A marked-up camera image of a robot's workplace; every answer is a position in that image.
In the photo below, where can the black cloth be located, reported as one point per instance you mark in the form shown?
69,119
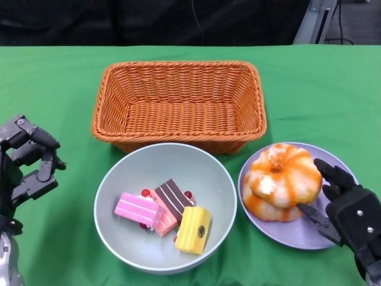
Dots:
89,21

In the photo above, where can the salmon cake with brown top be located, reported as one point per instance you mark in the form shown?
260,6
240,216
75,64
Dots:
172,193

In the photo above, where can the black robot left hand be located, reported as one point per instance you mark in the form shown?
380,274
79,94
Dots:
9,178

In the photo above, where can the lavender plate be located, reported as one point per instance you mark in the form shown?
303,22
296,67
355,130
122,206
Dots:
285,235

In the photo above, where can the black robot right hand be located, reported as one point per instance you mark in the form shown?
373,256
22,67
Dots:
357,220

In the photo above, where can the pink striped toy cake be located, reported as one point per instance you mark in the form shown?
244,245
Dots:
137,208

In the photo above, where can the orange wicker basket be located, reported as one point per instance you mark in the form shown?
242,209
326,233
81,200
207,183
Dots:
178,119

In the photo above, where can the grey-green bowl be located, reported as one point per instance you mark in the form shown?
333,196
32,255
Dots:
178,161

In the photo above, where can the plain green tablecloth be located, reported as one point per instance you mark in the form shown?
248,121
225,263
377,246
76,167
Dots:
312,89

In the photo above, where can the yellow toy cake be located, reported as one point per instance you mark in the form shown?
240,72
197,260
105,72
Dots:
190,232

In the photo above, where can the grey metal frame post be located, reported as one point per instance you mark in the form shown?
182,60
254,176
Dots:
312,24

